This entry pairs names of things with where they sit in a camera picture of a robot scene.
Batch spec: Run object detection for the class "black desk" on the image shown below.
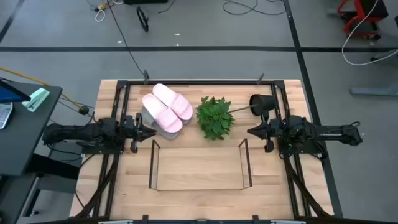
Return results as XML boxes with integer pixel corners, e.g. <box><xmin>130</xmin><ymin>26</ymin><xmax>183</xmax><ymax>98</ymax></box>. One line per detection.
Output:
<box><xmin>0</xmin><ymin>77</ymin><xmax>63</xmax><ymax>224</ymax></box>

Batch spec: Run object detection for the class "green artificial plant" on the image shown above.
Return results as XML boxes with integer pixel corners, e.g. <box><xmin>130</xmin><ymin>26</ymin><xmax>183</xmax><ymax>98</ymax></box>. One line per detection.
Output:
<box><xmin>195</xmin><ymin>95</ymin><xmax>259</xmax><ymax>141</ymax></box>

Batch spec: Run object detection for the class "black tablet blue screen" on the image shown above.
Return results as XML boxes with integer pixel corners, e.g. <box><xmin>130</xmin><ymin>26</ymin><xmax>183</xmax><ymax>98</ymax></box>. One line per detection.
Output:
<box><xmin>0</xmin><ymin>79</ymin><xmax>32</xmax><ymax>104</ymax></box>

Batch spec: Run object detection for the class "white floor cable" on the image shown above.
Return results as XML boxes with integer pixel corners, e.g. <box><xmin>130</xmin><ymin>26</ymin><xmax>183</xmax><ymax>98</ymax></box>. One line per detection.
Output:
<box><xmin>341</xmin><ymin>0</ymin><xmax>398</xmax><ymax>67</ymax></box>

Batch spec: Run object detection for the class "grey metal bar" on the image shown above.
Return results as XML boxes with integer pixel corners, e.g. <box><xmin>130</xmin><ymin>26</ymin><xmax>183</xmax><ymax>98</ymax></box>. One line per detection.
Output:
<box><xmin>369</xmin><ymin>48</ymin><xmax>398</xmax><ymax>62</ymax></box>

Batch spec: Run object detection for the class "pink foam slide sandal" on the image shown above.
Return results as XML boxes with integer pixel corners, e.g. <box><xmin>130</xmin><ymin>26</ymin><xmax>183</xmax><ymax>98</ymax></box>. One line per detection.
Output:
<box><xmin>141</xmin><ymin>93</ymin><xmax>183</xmax><ymax>134</ymax></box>
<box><xmin>152</xmin><ymin>83</ymin><xmax>194</xmax><ymax>123</ymax></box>

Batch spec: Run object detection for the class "black plant pot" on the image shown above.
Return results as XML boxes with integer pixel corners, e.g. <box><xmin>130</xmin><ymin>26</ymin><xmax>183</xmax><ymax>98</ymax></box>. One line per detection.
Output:
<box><xmin>249</xmin><ymin>93</ymin><xmax>277</xmax><ymax>117</ymax></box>

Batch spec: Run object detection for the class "wooden shelf black metal frame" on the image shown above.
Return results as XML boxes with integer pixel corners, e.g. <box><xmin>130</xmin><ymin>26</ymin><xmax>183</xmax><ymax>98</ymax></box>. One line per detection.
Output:
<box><xmin>148</xmin><ymin>139</ymin><xmax>253</xmax><ymax>191</ymax></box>

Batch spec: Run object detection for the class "mint green stapler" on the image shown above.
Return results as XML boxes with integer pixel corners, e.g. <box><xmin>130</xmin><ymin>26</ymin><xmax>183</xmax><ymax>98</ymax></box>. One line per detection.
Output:
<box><xmin>21</xmin><ymin>87</ymin><xmax>50</xmax><ymax>113</ymax></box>

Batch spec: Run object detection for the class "black looped floor cable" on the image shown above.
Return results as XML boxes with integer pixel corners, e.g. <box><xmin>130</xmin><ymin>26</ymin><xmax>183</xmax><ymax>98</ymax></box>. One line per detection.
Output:
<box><xmin>222</xmin><ymin>0</ymin><xmax>287</xmax><ymax>16</ymax></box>

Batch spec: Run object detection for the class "red metal cart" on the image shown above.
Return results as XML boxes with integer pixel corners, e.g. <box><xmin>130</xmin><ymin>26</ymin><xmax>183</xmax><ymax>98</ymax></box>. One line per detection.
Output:
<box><xmin>337</xmin><ymin>0</ymin><xmax>389</xmax><ymax>41</ymax></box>

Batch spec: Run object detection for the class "long black floor cable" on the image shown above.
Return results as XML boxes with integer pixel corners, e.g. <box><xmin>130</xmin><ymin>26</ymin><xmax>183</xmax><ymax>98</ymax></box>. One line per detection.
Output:
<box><xmin>106</xmin><ymin>0</ymin><xmax>147</xmax><ymax>75</ymax></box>

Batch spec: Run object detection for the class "black strap loop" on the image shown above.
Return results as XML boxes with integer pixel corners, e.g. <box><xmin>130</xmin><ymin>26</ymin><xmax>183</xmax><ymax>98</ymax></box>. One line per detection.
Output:
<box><xmin>136</xmin><ymin>5</ymin><xmax>150</xmax><ymax>33</ymax></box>

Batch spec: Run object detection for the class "white coiled cable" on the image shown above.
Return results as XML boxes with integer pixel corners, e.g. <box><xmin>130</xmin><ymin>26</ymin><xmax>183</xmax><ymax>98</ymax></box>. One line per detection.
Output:
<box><xmin>94</xmin><ymin>8</ymin><xmax>107</xmax><ymax>23</ymax></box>

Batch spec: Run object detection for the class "white calculator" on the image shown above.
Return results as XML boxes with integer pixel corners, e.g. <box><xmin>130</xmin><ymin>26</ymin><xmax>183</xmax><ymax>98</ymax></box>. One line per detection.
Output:
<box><xmin>0</xmin><ymin>102</ymin><xmax>14</xmax><ymax>130</ymax></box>

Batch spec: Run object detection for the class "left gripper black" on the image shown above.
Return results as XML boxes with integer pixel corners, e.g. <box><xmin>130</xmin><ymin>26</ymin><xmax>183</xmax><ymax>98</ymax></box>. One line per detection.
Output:
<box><xmin>123</xmin><ymin>112</ymin><xmax>157</xmax><ymax>154</ymax></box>

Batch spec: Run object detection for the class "black aluminium rig frame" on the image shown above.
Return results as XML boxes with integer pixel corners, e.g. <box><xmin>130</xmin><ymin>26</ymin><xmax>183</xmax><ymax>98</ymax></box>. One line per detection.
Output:
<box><xmin>70</xmin><ymin>70</ymin><xmax>343</xmax><ymax>224</ymax></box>

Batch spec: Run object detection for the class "yellow cable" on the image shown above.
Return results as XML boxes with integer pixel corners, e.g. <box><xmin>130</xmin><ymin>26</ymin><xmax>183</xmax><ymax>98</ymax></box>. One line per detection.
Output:
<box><xmin>0</xmin><ymin>67</ymin><xmax>85</xmax><ymax>110</ymax></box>

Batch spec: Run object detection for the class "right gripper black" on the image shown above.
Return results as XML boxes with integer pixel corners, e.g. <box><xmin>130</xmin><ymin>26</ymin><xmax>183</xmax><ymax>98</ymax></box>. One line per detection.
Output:
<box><xmin>247</xmin><ymin>110</ymin><xmax>280</xmax><ymax>153</ymax></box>

